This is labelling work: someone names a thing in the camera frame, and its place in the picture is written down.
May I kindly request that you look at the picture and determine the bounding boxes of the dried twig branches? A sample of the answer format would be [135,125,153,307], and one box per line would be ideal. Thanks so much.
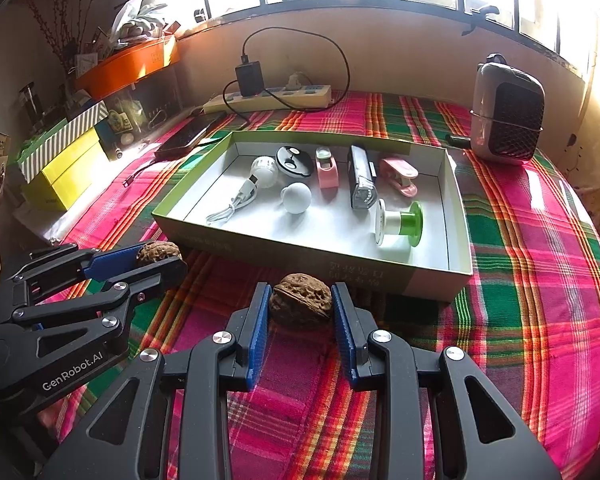
[22,0,98,78]

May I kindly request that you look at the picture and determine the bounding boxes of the white ball-shaped gadget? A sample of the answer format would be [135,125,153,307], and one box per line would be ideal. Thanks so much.
[280,182,312,216]

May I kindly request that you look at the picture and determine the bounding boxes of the pink green plaid cloth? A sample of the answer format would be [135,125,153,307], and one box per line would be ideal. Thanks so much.
[40,90,600,480]

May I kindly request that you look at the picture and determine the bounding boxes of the green cardboard box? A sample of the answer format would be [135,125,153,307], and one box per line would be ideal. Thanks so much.
[151,130,475,303]

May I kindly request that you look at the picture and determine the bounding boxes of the white ribbed cylinder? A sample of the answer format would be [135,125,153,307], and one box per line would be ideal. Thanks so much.
[250,156,280,188]

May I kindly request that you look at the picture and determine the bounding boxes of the black charging cable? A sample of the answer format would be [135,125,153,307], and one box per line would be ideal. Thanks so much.
[223,29,351,131]

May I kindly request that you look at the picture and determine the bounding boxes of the white plastic bag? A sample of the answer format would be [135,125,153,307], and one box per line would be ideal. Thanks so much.
[111,0,168,43]

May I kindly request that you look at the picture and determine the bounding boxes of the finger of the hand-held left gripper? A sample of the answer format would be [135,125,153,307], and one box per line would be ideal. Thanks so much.
[11,258,189,357]
[7,241,145,295]

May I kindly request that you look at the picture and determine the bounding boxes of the black charger adapter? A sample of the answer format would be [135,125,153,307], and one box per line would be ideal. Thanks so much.
[235,62,265,97]

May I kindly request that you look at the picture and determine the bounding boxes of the clear plastic organizer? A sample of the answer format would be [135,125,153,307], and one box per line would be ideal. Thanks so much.
[100,67,186,161]

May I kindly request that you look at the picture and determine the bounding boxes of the dark glass jar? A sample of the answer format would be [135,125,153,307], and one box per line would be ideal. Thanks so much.
[19,82,47,127]

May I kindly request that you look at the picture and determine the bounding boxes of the white cable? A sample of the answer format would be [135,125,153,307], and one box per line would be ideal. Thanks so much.
[205,175,261,226]

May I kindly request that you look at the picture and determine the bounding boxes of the white power strip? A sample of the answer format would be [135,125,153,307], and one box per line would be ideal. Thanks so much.
[202,82,332,115]

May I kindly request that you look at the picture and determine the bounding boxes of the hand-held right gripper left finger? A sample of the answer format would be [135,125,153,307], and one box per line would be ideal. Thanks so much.
[40,282,272,480]

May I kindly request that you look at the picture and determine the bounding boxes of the yellow box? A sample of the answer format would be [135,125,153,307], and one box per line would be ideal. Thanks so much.
[22,127,106,211]

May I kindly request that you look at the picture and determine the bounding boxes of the small pink paper punch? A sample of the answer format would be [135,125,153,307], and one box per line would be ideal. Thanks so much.
[315,146,340,189]

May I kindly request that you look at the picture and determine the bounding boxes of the black window latch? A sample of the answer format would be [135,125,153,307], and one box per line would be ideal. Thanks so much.
[462,5,501,36]

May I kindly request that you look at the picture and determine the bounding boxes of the pink oval clip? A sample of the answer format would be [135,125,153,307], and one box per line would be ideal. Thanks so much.
[379,156,420,197]

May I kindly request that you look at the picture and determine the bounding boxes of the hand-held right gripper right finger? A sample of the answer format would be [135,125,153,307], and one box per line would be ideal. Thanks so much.
[330,282,563,480]

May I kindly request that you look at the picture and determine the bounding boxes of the striped box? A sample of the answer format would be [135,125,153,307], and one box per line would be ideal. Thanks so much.
[19,100,108,183]

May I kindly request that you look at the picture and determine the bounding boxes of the brown walnut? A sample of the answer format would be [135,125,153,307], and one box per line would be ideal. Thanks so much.
[270,273,332,327]
[136,241,183,268]

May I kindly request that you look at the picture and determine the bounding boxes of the black phone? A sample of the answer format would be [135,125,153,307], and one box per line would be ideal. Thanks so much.
[154,112,226,161]

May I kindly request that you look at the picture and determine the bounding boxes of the green white spool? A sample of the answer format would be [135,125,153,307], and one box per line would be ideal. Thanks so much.
[375,199,424,249]

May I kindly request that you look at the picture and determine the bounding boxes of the orange shelf with clutter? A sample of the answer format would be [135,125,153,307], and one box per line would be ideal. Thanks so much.
[75,35,181,101]

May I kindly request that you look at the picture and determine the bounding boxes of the short black cable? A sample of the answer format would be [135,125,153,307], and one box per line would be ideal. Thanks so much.
[122,160,158,187]

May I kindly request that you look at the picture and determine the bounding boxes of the black round disc gadget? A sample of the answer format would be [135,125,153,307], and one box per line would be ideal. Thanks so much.
[276,145,313,178]

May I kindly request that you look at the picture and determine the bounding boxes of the black bike light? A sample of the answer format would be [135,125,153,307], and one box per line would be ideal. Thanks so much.
[347,145,378,211]

